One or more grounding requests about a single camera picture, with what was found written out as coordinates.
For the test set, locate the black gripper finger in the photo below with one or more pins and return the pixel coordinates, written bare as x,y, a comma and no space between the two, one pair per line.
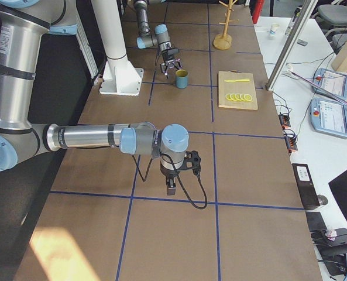
178,64
170,186
165,70

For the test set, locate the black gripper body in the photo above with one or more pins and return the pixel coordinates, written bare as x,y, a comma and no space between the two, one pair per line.
170,62
168,174

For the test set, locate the dark blue mug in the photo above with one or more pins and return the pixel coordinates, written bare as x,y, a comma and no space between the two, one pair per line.
181,78

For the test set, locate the wooden cup storage rack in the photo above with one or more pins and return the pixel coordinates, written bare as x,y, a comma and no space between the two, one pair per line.
222,41

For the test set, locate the white paper cup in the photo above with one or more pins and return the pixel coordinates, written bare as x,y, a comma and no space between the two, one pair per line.
273,30

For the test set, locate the yellow plastic knife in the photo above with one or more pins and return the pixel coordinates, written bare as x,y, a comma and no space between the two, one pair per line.
244,80

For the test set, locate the bamboo cutting board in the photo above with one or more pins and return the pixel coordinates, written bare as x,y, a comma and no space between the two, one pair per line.
236,88

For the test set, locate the orange black usb hub far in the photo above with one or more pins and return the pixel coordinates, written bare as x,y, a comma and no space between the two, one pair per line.
285,120

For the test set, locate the orange black usb hub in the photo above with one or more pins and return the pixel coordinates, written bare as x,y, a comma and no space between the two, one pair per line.
290,138
285,120

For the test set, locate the orange black usb hub near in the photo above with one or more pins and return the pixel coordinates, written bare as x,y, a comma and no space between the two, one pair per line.
290,138

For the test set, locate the black electronics box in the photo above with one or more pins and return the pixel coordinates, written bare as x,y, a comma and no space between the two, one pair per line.
305,186

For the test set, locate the far teach pendant tablet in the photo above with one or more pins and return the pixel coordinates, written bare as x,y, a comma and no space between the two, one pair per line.
332,81

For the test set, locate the teach pendant tablet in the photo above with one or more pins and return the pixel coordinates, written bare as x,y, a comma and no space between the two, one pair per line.
332,81
329,117

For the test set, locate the near teach pendant tablet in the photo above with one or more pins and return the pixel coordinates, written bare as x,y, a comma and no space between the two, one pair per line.
329,117

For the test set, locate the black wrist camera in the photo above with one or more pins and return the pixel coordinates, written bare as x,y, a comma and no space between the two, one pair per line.
169,54

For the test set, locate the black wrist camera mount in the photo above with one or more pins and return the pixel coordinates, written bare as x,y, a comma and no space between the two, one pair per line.
192,161

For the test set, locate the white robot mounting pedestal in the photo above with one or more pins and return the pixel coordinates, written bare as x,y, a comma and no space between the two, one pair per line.
120,77

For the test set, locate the aluminium frame post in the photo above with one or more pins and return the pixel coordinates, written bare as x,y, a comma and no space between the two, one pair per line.
297,28

